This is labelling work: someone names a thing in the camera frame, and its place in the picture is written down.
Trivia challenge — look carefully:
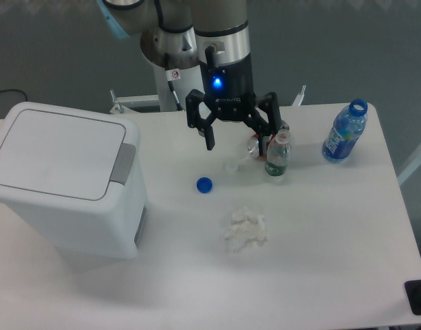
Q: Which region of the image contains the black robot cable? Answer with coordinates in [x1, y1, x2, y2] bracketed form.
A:
[153, 0, 184, 111]

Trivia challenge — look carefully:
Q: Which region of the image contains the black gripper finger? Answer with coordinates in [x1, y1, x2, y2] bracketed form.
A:
[186, 89, 217, 151]
[243, 92, 281, 143]

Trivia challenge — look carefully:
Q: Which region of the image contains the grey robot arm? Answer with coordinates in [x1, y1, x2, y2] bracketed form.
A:
[98, 1, 283, 157]

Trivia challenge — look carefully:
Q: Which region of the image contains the white bottle cap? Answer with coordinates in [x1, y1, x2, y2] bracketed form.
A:
[224, 158, 247, 173]

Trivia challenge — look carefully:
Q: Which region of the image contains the crushed red soda can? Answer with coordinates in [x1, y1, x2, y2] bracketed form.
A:
[247, 133, 275, 159]

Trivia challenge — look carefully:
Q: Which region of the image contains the crumpled white tissue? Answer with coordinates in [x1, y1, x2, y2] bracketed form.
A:
[224, 206, 268, 252]

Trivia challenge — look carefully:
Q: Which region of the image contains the clear green-label bottle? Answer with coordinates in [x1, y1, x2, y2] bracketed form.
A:
[265, 129, 291, 177]

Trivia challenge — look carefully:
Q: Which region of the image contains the blue bottle cap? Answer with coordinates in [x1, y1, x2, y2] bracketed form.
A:
[196, 177, 213, 194]

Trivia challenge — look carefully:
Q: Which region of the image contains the black device at edge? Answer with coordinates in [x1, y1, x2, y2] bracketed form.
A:
[404, 280, 421, 316]

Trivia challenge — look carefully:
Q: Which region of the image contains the blue plastic bottle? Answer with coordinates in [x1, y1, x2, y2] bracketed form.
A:
[322, 98, 368, 163]

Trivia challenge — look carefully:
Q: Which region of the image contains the black cable on floor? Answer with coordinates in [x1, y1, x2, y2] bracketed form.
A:
[0, 89, 27, 102]

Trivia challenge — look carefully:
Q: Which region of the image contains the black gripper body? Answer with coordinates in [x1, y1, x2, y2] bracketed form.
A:
[200, 46, 255, 122]

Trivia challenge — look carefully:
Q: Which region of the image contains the white trash can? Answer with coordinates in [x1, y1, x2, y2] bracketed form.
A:
[0, 102, 148, 259]

